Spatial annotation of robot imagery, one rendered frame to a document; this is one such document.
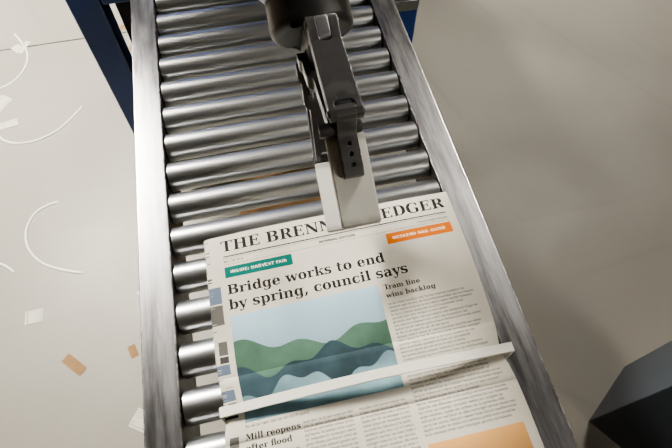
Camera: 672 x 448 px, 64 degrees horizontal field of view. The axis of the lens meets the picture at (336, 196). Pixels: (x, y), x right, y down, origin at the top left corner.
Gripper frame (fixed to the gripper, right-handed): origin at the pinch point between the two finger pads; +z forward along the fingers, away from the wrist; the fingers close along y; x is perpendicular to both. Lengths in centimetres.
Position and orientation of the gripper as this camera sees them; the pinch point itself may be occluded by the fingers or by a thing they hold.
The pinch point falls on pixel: (348, 215)
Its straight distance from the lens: 47.2
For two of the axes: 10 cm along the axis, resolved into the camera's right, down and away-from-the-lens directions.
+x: -9.8, 1.8, -1.1
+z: 1.9, 9.8, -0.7
